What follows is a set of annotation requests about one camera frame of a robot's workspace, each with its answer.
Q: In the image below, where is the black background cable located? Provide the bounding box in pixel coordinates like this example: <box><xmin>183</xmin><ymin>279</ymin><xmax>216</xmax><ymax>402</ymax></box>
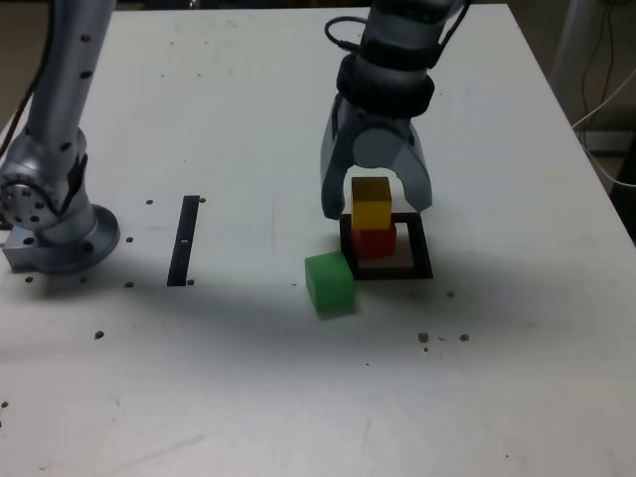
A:
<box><xmin>579</xmin><ymin>0</ymin><xmax>620</xmax><ymax>118</ymax></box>

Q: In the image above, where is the red cube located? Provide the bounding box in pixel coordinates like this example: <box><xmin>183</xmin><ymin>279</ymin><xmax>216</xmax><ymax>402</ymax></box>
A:
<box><xmin>352</xmin><ymin>223</ymin><xmax>398</xmax><ymax>261</ymax></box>

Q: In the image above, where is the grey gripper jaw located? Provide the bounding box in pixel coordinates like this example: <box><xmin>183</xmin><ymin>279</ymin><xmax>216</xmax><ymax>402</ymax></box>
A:
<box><xmin>319</xmin><ymin>92</ymin><xmax>363</xmax><ymax>221</ymax></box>
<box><xmin>350</xmin><ymin>125</ymin><xmax>434</xmax><ymax>215</ymax></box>

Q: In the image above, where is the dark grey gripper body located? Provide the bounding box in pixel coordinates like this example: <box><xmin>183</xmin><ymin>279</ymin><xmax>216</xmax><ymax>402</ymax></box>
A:
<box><xmin>339</xmin><ymin>95</ymin><xmax>417</xmax><ymax>146</ymax></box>

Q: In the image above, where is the green cube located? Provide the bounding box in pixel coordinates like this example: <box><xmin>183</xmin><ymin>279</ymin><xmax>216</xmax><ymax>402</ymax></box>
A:
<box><xmin>303</xmin><ymin>250</ymin><xmax>357</xmax><ymax>320</ymax></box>

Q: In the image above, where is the black tape strip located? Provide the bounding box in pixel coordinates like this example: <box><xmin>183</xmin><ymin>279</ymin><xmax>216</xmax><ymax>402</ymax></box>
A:
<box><xmin>166</xmin><ymin>195</ymin><xmax>201</xmax><ymax>288</ymax></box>

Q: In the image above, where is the white background post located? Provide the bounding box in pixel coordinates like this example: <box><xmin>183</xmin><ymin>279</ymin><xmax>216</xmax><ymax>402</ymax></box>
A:
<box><xmin>550</xmin><ymin>0</ymin><xmax>605</xmax><ymax>100</ymax></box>

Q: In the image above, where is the white background cable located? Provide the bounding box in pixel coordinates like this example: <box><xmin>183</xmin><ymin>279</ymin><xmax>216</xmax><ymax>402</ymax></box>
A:
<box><xmin>570</xmin><ymin>64</ymin><xmax>636</xmax><ymax>190</ymax></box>

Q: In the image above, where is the black camera cable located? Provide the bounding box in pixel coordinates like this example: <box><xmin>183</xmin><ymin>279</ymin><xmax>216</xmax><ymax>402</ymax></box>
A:
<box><xmin>323</xmin><ymin>0</ymin><xmax>474</xmax><ymax>70</ymax></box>

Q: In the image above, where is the yellow cube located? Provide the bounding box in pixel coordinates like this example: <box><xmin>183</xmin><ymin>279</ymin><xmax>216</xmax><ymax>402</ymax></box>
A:
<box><xmin>350</xmin><ymin>176</ymin><xmax>394</xmax><ymax>232</ymax></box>

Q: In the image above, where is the thin black cable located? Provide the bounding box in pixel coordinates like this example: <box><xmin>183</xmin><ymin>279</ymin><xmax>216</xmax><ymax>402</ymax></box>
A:
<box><xmin>0</xmin><ymin>0</ymin><xmax>57</xmax><ymax>156</ymax></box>

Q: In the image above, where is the white background box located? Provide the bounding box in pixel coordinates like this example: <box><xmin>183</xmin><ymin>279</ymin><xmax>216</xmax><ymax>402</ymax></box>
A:
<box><xmin>577</xmin><ymin>128</ymin><xmax>636</xmax><ymax>154</ymax></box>

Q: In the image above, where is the black tape square outline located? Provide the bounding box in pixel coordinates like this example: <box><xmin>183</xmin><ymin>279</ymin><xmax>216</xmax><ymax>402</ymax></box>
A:
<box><xmin>339</xmin><ymin>212</ymin><xmax>434</xmax><ymax>281</ymax></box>

